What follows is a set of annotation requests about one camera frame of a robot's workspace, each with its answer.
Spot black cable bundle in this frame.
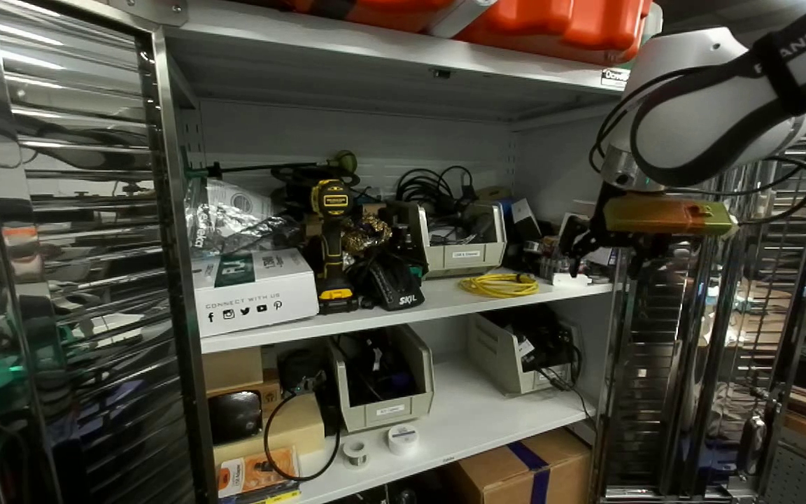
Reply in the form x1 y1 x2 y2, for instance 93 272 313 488
392 163 482 236

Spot black round device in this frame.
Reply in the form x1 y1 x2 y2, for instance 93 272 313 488
208 385 266 448

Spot cardboard box blue tape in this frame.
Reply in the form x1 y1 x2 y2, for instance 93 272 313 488
441 425 602 504

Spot grey storage bin dark contents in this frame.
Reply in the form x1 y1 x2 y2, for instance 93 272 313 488
322 324 436 434

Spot orange printed flat pack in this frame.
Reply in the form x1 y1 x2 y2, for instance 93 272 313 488
213 444 304 504

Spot white printed carton box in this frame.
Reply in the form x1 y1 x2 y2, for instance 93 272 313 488
188 245 322 341

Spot grey tray bin with label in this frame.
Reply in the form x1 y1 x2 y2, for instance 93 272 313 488
418 199 508 280

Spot small white tape roll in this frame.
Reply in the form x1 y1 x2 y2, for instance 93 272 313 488
383 423 423 455

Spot small grey tape roll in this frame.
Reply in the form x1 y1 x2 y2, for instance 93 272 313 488
338 436 373 468

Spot yellow cable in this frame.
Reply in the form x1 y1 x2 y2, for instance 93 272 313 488
459 268 542 300

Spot shiny metal rack cart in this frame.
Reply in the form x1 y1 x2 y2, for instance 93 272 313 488
0 0 220 504

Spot yellow black cordless drill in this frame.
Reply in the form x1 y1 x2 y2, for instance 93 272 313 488
300 177 398 313

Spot silver plastic bag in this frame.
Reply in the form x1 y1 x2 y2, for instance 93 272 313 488
181 177 286 261

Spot white storage bin black contents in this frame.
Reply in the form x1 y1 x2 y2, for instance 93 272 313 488
464 306 585 397

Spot orange plastic case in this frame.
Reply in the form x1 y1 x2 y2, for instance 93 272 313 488
261 0 665 68

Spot white shelf unit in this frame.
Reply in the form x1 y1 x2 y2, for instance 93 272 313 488
154 0 634 504

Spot tan cardboard box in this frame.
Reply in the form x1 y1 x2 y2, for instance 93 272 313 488
209 390 329 468

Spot black battery charger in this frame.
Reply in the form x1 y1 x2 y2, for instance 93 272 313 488
356 255 429 313

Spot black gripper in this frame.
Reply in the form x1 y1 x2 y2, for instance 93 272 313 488
563 182 626 280

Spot black electronic device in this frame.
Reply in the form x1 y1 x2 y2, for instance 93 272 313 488
500 194 592 280

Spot thin black cable loop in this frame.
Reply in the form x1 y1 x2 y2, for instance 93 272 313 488
261 376 343 488

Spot metal wire rack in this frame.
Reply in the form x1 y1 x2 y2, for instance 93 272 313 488
597 97 806 504

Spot small white flat block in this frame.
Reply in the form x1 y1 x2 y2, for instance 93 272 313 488
549 268 599 287

